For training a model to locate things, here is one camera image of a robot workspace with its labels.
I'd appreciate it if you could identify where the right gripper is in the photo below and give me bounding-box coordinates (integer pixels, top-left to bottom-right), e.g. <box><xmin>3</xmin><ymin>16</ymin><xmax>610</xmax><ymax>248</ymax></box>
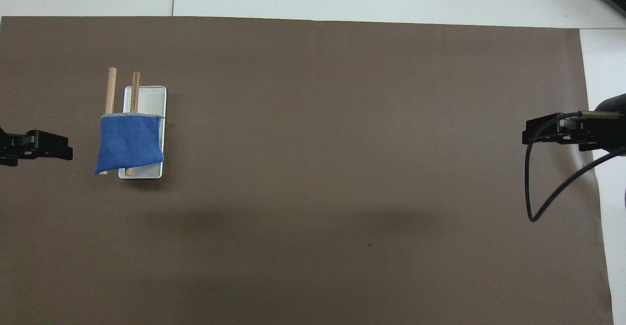
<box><xmin>579</xmin><ymin>93</ymin><xmax>626</xmax><ymax>153</ymax></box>

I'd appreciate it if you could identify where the wooden towel rack white base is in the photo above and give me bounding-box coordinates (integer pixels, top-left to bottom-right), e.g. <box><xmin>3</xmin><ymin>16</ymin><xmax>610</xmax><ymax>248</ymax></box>
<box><xmin>99</xmin><ymin>67</ymin><xmax>167</xmax><ymax>180</ymax></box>

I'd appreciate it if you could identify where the blue towel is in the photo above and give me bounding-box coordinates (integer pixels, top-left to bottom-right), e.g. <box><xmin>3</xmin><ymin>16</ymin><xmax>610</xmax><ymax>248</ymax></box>
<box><xmin>94</xmin><ymin>113</ymin><xmax>164</xmax><ymax>175</ymax></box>

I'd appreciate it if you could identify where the black cable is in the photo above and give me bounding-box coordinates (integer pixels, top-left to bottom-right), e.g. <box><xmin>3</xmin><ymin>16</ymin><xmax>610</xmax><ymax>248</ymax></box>
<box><xmin>525</xmin><ymin>111</ymin><xmax>626</xmax><ymax>223</ymax></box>

